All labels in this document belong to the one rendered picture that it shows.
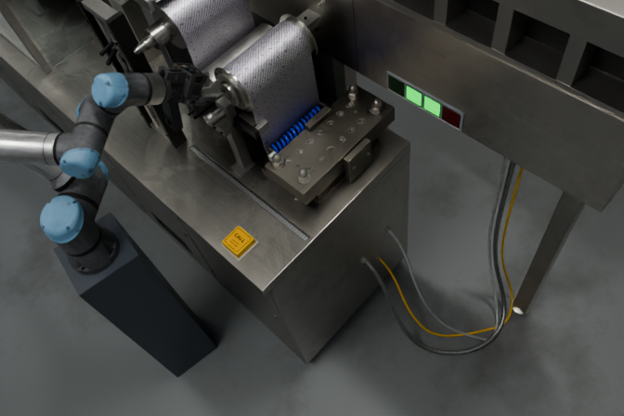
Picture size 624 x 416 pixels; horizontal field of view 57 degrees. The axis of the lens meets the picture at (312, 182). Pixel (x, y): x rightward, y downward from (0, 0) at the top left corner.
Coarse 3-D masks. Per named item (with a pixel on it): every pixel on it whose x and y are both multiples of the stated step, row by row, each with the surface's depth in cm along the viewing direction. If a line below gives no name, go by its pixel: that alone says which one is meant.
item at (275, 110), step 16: (304, 80) 165; (272, 96) 158; (288, 96) 163; (304, 96) 169; (256, 112) 156; (272, 112) 162; (288, 112) 168; (304, 112) 174; (272, 128) 166; (288, 128) 172; (272, 144) 171
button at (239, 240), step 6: (240, 228) 168; (234, 234) 167; (240, 234) 167; (246, 234) 167; (222, 240) 167; (228, 240) 166; (234, 240) 166; (240, 240) 166; (246, 240) 166; (252, 240) 166; (228, 246) 165; (234, 246) 165; (240, 246) 165; (246, 246) 165; (234, 252) 164; (240, 252) 164
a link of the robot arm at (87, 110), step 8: (88, 96) 133; (80, 104) 134; (88, 104) 131; (96, 104) 129; (80, 112) 131; (88, 112) 129; (96, 112) 130; (104, 112) 130; (120, 112) 132; (80, 120) 128; (88, 120) 128; (96, 120) 129; (104, 120) 130; (112, 120) 133; (104, 128) 130
